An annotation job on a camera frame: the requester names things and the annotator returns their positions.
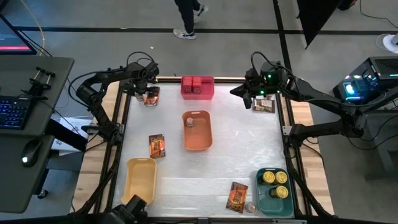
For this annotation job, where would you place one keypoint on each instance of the grey desk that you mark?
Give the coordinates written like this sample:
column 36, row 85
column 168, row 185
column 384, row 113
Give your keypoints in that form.
column 18, row 77

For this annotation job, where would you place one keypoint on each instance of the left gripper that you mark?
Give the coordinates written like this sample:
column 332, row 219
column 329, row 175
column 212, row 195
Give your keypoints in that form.
column 140, row 77

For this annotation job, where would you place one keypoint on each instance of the computer monitor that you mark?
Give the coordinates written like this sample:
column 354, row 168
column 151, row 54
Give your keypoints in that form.
column 12, row 39

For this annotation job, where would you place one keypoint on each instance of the grey equipment stand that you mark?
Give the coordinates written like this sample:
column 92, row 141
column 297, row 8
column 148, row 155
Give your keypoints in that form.
column 385, row 146

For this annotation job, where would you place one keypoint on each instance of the small glass spice jar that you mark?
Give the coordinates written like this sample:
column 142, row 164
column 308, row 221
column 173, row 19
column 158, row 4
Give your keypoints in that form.
column 189, row 122
column 270, row 97
column 140, row 97

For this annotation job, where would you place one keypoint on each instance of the black desk caster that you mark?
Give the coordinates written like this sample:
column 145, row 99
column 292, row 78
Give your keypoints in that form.
column 42, row 194

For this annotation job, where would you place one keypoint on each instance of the black computer mouse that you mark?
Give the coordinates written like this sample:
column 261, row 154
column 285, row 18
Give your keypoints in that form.
column 30, row 153

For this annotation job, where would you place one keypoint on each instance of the small silver can bottom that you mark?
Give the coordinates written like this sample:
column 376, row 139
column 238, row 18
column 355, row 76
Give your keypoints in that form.
column 250, row 207

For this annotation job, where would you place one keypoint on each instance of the teal plastic bin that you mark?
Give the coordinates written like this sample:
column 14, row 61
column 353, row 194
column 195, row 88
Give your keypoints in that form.
column 275, row 208

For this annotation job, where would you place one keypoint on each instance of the yellow plastic bin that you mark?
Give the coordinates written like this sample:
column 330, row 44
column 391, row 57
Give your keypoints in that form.
column 140, row 177

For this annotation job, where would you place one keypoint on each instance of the person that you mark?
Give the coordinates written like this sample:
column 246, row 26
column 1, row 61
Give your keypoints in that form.
column 186, row 12

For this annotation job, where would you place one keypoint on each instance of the white fan base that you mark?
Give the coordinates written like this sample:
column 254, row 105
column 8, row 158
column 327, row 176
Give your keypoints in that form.
column 390, row 43

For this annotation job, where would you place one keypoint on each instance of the orange plastic bin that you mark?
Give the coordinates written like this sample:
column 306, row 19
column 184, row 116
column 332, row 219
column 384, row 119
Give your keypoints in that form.
column 200, row 137

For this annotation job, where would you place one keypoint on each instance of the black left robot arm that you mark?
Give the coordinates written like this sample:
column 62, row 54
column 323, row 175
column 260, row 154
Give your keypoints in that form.
column 93, row 102

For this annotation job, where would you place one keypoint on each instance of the black table frame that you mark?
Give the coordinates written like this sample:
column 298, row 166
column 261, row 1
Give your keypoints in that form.
column 224, row 80

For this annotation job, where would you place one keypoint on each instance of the brown white-label spice packet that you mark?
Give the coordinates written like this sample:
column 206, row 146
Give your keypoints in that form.
column 263, row 106

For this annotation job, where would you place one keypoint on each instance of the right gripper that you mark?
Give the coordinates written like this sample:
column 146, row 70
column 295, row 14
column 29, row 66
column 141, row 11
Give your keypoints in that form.
column 267, row 81

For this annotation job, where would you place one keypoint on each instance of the yellow lid spice jar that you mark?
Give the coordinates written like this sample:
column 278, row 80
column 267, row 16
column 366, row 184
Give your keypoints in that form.
column 281, row 192
column 268, row 177
column 281, row 177

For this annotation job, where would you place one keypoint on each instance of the orange foil spice packet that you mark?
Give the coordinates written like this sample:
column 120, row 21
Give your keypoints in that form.
column 152, row 98
column 237, row 197
column 157, row 147

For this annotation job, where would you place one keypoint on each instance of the red plastic bin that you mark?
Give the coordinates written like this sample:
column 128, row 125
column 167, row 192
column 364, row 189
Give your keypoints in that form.
column 205, row 90

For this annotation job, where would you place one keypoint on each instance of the silver bottom bracket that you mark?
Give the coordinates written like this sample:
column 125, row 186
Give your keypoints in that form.
column 289, row 221

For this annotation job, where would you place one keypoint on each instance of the red smoked paprika tin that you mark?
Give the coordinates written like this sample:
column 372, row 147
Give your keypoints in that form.
column 187, row 84
column 197, row 84

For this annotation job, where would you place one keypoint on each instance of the white glossy table sheet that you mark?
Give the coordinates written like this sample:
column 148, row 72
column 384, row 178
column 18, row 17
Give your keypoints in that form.
column 236, row 149

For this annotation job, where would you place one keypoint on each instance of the black desk clamp mount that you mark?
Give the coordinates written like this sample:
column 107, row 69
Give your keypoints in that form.
column 38, row 82

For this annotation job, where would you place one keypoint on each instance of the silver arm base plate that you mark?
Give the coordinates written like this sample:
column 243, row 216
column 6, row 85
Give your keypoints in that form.
column 287, row 130

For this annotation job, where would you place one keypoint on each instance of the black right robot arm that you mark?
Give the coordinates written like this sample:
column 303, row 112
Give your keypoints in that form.
column 323, row 96

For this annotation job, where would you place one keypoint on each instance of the black lit computer tower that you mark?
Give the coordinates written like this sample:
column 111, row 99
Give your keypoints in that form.
column 367, row 81

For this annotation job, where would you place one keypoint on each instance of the white paper sheet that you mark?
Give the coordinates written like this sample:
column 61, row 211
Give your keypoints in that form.
column 66, row 151

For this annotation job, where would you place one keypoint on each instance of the black backlit keyboard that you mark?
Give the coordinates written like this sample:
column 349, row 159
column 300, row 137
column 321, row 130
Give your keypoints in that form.
column 12, row 112

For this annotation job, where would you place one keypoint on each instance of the black boxy device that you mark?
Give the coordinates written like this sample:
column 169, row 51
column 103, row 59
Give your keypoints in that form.
column 130, row 208

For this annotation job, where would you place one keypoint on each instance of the black desk foot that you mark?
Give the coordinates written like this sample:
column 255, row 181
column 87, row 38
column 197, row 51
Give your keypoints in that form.
column 66, row 135

